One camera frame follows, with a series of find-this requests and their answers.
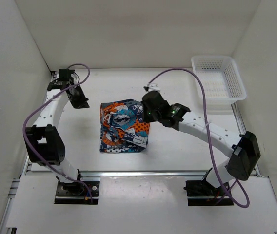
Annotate colourful patterned shorts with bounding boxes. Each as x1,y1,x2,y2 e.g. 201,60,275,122
99,99,150,154

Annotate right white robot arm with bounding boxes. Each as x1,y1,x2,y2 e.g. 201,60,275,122
141,91,260,195

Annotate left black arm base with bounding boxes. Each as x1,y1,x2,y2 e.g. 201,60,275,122
54,178,100,205

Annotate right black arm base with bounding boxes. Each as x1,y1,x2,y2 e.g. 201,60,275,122
183,180,234,207

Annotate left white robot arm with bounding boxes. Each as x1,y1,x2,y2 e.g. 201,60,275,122
23,67,89,195

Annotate white plastic mesh basket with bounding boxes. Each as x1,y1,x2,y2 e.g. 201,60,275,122
191,55,247,109

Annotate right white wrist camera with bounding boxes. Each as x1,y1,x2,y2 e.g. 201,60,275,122
143,83,161,93

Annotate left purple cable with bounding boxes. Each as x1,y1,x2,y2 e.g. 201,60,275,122
22,63,94,204

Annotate aluminium front rail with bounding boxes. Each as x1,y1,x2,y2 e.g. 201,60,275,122
26,170,258,178

